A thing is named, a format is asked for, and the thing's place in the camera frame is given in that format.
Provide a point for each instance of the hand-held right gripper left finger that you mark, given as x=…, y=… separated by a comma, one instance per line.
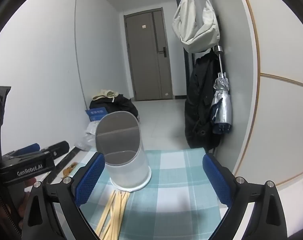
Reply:
x=89, y=177

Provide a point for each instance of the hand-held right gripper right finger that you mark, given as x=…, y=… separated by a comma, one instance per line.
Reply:
x=216, y=180

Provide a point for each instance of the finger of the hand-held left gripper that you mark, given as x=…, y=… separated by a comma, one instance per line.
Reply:
x=31, y=147
x=57, y=147

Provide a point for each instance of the white grey utensil holder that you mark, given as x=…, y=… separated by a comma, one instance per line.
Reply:
x=131, y=172

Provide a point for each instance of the bunch of bamboo chopsticks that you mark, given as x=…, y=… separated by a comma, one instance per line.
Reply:
x=116, y=212

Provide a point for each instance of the white shoulder bag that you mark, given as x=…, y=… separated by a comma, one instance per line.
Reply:
x=191, y=30

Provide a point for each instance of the person's left hand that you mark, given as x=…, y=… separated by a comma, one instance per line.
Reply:
x=26, y=187

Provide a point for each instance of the brown suede shoe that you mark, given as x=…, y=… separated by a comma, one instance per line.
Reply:
x=74, y=165
x=67, y=172

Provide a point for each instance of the grey plastic parcel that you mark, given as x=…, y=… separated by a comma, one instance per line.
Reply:
x=84, y=143

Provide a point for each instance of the white plastic parcel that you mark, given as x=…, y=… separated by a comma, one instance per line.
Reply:
x=91, y=130

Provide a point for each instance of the teal checked tablecloth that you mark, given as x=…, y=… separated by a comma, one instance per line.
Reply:
x=171, y=180

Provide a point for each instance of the blue cardboard box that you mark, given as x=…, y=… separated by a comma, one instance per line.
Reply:
x=95, y=113

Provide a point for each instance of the beige knitted cloth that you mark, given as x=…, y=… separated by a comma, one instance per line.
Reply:
x=104, y=94

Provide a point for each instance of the silver folding umbrella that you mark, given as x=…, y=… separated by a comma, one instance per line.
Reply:
x=221, y=105

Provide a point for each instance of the black duffel bag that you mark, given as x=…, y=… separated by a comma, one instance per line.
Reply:
x=126, y=105

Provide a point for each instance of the grey brown door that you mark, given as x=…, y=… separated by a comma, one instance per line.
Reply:
x=146, y=62

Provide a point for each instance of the black backpack by wall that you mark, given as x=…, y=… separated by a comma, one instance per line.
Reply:
x=199, y=100

